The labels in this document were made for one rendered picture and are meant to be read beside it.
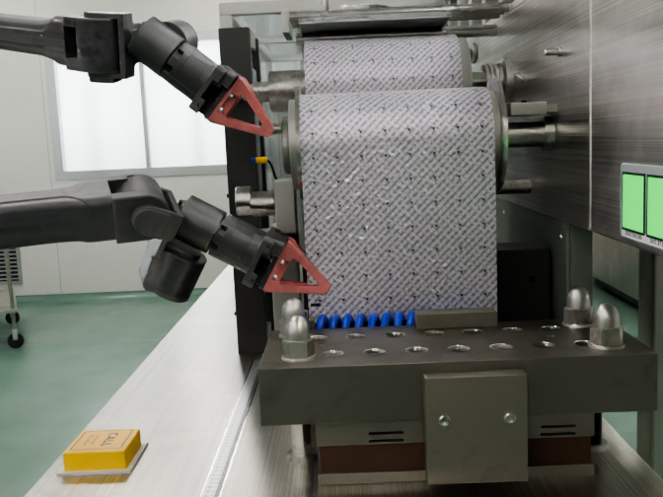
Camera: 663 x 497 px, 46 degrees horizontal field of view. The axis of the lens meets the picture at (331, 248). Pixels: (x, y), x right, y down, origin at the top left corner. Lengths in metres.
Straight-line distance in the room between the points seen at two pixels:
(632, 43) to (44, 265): 6.51
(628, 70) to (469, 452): 0.40
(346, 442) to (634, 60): 0.46
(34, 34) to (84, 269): 5.87
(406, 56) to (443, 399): 0.60
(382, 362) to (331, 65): 0.55
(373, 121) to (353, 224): 0.13
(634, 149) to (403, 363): 0.30
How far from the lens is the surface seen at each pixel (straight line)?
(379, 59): 1.21
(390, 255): 0.97
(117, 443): 0.94
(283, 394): 0.80
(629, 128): 0.79
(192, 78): 1.00
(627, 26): 0.81
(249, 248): 0.94
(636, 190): 0.76
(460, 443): 0.80
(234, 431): 1.01
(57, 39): 1.09
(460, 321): 0.93
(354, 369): 0.79
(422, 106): 0.98
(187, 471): 0.91
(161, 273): 0.98
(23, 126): 7.02
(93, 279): 6.94
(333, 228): 0.96
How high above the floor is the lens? 1.25
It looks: 8 degrees down
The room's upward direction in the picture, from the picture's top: 3 degrees counter-clockwise
